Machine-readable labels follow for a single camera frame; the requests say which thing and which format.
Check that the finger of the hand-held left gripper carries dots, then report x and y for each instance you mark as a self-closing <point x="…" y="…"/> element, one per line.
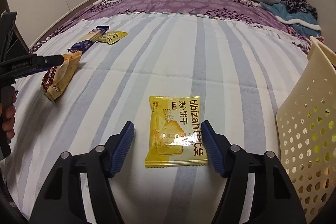
<point x="51" y="60"/>

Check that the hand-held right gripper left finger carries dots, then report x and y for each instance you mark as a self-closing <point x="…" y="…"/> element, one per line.
<point x="122" y="150"/>

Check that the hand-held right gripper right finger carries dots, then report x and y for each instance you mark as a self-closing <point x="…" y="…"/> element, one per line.
<point x="214" y="148"/>

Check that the beige cracker packet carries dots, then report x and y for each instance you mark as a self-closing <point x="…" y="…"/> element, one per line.
<point x="59" y="79"/>

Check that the yellow square cracker packet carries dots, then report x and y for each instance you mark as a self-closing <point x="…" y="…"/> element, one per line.
<point x="173" y="121"/>

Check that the cream perforated plastic basket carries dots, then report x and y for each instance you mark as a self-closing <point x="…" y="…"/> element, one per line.
<point x="296" y="113"/>

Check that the green snack packet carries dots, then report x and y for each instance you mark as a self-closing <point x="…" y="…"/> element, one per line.
<point x="313" y="129"/>

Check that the person's left hand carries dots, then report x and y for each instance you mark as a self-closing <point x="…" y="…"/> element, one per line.
<point x="10" y="121"/>

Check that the long dark blue biscuit packet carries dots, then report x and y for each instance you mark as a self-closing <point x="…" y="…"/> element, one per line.
<point x="89" y="39"/>

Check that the small yellow snack packet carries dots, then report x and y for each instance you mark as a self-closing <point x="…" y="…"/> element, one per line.
<point x="113" y="36"/>

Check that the striped blanket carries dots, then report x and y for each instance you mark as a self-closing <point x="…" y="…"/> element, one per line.
<point x="183" y="56"/>

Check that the purple floral bed sheet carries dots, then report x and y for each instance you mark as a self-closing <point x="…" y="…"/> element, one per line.
<point x="162" y="3"/>

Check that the blue fleece blanket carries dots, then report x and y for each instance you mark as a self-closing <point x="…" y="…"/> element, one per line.
<point x="294" y="19"/>

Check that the leopard print cloth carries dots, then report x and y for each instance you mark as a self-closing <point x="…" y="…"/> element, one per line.
<point x="302" y="7"/>

